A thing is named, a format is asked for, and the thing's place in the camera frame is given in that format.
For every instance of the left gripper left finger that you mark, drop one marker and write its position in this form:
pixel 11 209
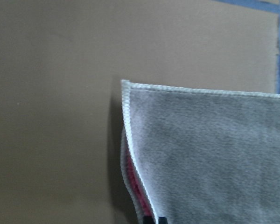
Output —
pixel 147 220

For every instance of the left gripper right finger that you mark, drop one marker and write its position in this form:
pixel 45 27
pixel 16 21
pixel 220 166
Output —
pixel 162 220

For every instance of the pink towel with grey edge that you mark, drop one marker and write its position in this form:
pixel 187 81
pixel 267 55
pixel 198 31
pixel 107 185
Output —
pixel 200 156

